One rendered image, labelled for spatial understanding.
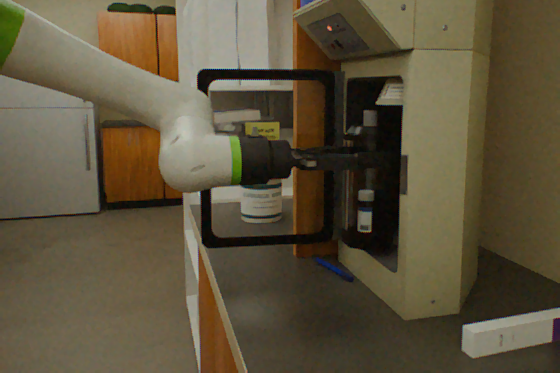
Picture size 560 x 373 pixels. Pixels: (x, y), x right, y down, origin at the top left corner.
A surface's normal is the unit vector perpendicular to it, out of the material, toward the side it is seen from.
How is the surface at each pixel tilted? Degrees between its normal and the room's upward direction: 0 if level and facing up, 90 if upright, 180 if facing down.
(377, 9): 90
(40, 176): 90
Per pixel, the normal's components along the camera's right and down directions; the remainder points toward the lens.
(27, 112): 0.28, 0.14
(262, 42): -0.37, 0.24
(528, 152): -0.96, 0.04
